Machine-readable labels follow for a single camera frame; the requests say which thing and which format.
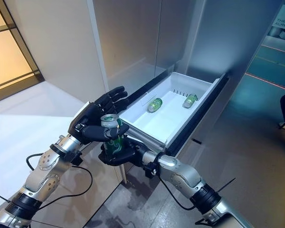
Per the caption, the white tall cabinet panel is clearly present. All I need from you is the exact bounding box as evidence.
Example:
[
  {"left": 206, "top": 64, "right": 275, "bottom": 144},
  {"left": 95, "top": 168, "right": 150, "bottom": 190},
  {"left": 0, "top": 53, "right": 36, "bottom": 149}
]
[{"left": 10, "top": 0, "right": 128, "bottom": 184}]

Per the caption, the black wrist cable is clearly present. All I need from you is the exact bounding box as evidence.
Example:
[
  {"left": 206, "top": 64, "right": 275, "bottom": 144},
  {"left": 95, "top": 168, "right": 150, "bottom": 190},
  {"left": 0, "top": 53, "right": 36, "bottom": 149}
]
[
  {"left": 160, "top": 175, "right": 196, "bottom": 211},
  {"left": 26, "top": 153, "right": 94, "bottom": 198}
]

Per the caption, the black framed glass partition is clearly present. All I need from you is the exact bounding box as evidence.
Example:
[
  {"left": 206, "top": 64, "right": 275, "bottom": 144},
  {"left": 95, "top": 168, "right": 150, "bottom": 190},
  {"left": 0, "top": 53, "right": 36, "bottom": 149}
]
[{"left": 0, "top": 0, "right": 45, "bottom": 105}]

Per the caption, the stainless steel fridge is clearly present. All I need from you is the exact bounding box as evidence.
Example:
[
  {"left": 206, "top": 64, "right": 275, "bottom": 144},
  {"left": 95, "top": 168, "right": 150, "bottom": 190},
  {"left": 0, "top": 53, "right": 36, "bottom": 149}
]
[{"left": 92, "top": 0, "right": 230, "bottom": 157}]

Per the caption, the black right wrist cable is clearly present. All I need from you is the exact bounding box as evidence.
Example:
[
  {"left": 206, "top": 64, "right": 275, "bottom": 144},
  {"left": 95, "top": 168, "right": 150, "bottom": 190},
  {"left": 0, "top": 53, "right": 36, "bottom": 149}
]
[{"left": 160, "top": 175, "right": 196, "bottom": 211}]

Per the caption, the grey tall side cabinet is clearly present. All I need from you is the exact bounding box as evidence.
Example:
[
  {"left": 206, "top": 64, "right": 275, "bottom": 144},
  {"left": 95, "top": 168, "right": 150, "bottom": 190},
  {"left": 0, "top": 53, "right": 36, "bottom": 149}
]
[{"left": 185, "top": 0, "right": 285, "bottom": 143}]

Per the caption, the white fridge drawer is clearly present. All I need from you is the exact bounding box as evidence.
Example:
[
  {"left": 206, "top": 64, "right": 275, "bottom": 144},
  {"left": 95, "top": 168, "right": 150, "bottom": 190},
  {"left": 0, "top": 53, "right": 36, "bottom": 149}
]
[{"left": 119, "top": 71, "right": 230, "bottom": 157}]

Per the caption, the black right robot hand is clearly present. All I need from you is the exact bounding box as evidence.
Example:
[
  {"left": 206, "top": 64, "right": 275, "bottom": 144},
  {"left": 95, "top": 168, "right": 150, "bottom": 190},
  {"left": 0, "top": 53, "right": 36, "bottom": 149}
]
[{"left": 98, "top": 137, "right": 143, "bottom": 166}]

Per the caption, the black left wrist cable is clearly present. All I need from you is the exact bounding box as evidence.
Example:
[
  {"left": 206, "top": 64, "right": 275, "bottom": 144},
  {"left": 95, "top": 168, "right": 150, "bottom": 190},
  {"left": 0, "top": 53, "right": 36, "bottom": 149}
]
[{"left": 26, "top": 153, "right": 94, "bottom": 198}]

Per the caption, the white counter cabinet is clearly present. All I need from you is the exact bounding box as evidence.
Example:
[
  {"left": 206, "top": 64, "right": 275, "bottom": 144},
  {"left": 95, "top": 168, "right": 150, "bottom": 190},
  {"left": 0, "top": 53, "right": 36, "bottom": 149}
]
[{"left": 0, "top": 80, "right": 124, "bottom": 228}]

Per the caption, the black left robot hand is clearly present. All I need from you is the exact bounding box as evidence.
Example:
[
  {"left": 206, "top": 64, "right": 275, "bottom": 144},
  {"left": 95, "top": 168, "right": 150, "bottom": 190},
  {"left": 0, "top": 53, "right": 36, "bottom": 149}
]
[{"left": 68, "top": 85, "right": 130, "bottom": 145}]

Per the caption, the green drink can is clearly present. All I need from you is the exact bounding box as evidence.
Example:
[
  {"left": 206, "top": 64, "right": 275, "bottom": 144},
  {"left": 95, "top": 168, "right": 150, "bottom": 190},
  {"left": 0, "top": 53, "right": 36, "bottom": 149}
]
[
  {"left": 100, "top": 114, "right": 124, "bottom": 160},
  {"left": 182, "top": 93, "right": 198, "bottom": 109},
  {"left": 147, "top": 97, "right": 163, "bottom": 113}
]

